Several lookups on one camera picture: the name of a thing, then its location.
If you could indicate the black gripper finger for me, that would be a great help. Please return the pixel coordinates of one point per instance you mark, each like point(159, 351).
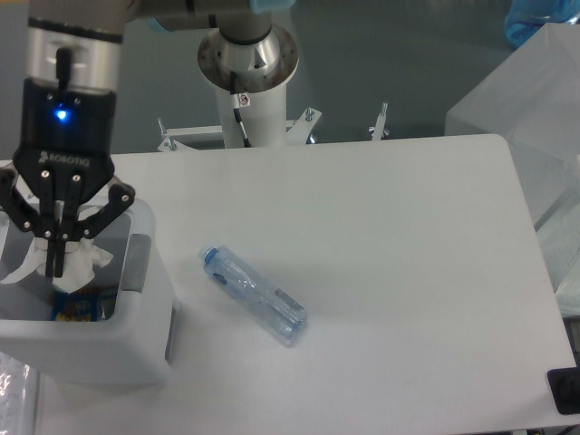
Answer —
point(42, 221)
point(72, 229)

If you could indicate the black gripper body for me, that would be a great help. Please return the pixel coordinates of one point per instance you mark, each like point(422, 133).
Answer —
point(65, 142)

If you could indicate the clear plastic wrapper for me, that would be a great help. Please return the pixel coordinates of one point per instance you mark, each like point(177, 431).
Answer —
point(80, 260)

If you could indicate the crushed clear plastic bottle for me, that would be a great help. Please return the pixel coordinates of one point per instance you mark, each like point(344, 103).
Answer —
point(271, 306)

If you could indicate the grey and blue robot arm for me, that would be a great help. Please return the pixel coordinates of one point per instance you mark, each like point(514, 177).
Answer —
point(79, 43)

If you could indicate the white trash can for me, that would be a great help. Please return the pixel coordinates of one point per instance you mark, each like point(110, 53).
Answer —
point(131, 347)

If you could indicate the blue yellow snack packet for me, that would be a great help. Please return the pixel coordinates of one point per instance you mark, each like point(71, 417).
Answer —
point(89, 304)

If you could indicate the clear plastic sheet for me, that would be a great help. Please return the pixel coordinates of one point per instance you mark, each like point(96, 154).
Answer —
point(19, 383)

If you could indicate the translucent plastic box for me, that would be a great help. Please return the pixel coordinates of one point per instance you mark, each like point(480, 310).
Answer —
point(532, 101)

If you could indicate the blue plastic bag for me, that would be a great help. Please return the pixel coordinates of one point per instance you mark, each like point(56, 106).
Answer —
point(525, 18)

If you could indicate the black device at table edge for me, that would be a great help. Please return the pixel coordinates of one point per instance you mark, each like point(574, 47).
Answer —
point(564, 385)

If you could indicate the white metal base frame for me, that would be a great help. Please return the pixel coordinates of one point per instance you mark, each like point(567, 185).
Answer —
point(300, 131)

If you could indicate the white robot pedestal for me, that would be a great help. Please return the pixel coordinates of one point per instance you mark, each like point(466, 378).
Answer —
point(251, 115)

